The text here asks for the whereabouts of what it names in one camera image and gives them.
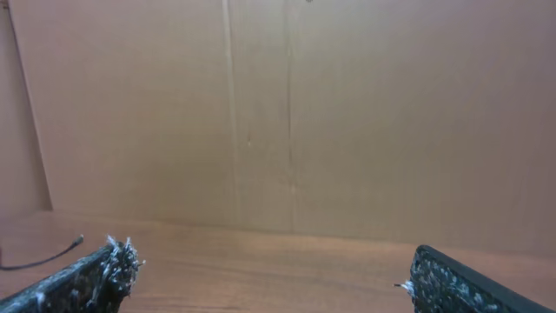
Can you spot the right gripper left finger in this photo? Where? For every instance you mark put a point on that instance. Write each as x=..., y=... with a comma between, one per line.
x=97, y=283

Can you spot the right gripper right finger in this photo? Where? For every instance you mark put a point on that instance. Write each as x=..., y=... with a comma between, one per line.
x=441, y=284

